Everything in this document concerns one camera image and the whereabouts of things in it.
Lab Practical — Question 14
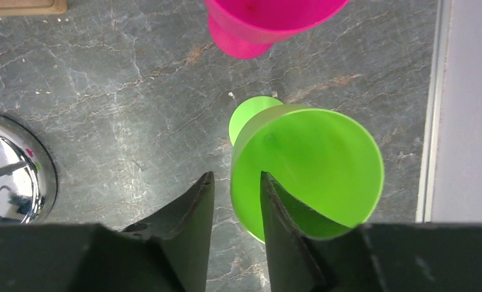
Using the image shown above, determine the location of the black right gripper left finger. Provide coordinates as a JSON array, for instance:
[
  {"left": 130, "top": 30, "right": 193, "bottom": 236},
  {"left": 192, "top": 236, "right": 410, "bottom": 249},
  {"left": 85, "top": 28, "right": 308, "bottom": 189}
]
[{"left": 0, "top": 172, "right": 215, "bottom": 291}]

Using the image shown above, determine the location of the green plastic wine glass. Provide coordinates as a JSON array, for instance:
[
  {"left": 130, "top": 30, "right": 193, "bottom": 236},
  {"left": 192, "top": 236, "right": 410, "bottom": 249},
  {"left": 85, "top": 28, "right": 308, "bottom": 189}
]
[{"left": 229, "top": 96, "right": 385, "bottom": 241}]

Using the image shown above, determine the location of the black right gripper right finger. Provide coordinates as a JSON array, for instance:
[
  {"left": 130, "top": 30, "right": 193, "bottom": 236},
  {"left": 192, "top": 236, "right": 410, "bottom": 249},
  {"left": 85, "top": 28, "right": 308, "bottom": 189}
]
[{"left": 260, "top": 172, "right": 482, "bottom": 291}]

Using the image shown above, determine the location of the wooden chess board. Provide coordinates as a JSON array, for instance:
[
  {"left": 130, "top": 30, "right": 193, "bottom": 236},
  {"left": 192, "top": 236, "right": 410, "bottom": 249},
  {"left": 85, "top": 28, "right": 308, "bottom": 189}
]
[{"left": 0, "top": 0, "right": 68, "bottom": 16}]

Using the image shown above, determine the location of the chrome wine glass rack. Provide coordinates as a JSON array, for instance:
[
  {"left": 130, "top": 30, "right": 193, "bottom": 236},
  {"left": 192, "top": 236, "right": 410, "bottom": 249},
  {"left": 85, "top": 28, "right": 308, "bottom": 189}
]
[{"left": 0, "top": 115, "right": 58, "bottom": 224}]

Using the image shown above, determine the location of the pink plastic wine glass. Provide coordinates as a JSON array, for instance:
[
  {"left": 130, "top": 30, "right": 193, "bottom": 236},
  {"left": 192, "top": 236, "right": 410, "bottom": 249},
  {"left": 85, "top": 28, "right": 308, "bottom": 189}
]
[{"left": 204, "top": 0, "right": 349, "bottom": 59}]

